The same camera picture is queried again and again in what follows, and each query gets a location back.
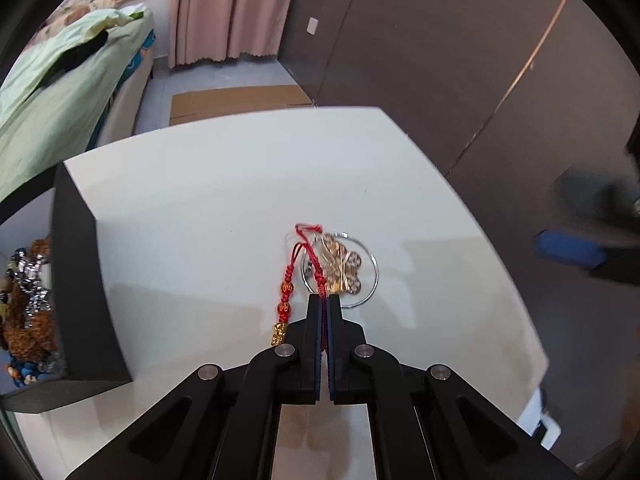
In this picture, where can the cardboard sheet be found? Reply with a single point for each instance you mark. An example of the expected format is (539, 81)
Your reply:
(235, 102)

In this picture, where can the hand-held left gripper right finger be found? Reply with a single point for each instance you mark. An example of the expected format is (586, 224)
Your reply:
(337, 345)

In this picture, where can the black jewelry box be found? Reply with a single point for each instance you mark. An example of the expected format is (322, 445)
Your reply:
(80, 285)

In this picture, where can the white wall socket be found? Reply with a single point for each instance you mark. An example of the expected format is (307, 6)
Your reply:
(312, 26)

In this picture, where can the bed with green sheet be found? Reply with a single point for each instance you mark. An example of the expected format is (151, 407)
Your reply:
(50, 130)

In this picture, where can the pink curtain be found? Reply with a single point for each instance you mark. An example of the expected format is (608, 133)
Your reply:
(230, 10)

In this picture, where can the green white tissue pack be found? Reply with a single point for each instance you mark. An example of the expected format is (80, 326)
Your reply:
(135, 11)

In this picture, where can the black garment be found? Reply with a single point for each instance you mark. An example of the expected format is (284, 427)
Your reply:
(75, 57)

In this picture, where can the gold coin charm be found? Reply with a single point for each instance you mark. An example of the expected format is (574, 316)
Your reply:
(341, 265)

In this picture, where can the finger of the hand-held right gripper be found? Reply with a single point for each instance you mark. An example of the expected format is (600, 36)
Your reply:
(570, 249)
(585, 195)

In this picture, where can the blue printed bed sheet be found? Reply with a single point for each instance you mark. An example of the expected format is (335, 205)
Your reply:
(132, 62)

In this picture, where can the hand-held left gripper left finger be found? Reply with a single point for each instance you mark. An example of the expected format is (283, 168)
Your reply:
(312, 340)

